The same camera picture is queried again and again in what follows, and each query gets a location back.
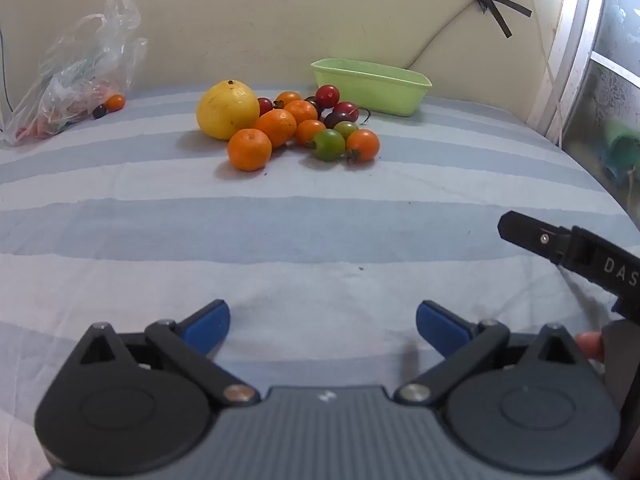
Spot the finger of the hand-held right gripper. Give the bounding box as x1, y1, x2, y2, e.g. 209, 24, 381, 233
498, 211, 574, 266

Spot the thin black cable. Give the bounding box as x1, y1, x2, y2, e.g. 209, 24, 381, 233
404, 0, 483, 70

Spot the green plastic object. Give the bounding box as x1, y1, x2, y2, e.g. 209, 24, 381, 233
599, 120, 640, 182

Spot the yellow pomelo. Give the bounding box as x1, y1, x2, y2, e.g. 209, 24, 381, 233
196, 80, 261, 141

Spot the clear plastic bag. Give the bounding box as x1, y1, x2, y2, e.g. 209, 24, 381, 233
0, 0, 149, 147

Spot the window with white frame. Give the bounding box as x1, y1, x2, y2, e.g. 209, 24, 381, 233
525, 0, 640, 221

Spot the person's right hand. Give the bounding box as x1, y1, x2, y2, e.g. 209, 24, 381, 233
575, 332, 605, 362

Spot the large orange mandarin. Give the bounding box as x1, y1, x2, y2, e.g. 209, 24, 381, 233
228, 128, 273, 172
255, 108, 298, 149

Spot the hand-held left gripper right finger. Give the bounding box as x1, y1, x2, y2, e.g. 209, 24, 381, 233
395, 300, 591, 407

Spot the large green cherry tomato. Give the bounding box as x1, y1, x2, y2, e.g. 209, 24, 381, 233
310, 129, 347, 163

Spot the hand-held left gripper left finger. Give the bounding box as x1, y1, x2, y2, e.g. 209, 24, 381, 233
67, 300, 261, 407

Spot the green plastic basin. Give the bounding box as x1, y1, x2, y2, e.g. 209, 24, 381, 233
310, 58, 433, 118

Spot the striped blue bed sheet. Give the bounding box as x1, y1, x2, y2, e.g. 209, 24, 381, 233
0, 82, 640, 480

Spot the white cable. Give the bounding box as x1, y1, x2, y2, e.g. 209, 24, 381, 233
520, 0, 563, 147

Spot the bright red cherry tomato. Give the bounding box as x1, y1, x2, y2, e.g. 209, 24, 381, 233
315, 85, 341, 109

